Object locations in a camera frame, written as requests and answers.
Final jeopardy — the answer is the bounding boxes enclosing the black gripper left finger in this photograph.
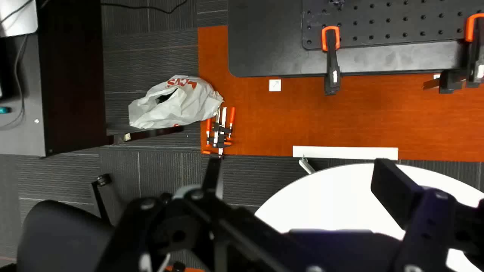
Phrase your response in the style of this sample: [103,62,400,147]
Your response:
[108,189,300,272]

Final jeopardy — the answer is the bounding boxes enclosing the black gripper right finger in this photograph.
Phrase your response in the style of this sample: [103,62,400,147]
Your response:
[371,157,459,272]

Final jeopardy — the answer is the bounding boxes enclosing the white table base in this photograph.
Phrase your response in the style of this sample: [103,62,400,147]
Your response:
[292,145,401,176]

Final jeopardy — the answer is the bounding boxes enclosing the small orange black tool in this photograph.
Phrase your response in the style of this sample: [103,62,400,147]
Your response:
[201,105,239,157]

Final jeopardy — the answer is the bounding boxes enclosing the white plastic bag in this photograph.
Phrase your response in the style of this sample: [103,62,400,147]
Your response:
[127,74,226,130]

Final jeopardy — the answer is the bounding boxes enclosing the orange black bar clamp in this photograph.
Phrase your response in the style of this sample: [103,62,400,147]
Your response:
[321,24,344,97]
[437,12,484,95]

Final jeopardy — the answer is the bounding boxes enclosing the black pegboard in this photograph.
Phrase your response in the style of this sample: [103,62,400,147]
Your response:
[301,0,484,52]

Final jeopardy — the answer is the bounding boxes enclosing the black workbench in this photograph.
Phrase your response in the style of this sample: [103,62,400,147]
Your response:
[227,0,484,79]

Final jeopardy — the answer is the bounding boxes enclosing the dark office desk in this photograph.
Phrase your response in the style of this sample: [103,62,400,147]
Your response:
[0,0,109,159]

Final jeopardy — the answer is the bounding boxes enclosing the grey cable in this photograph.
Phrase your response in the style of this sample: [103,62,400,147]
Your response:
[0,35,29,132]

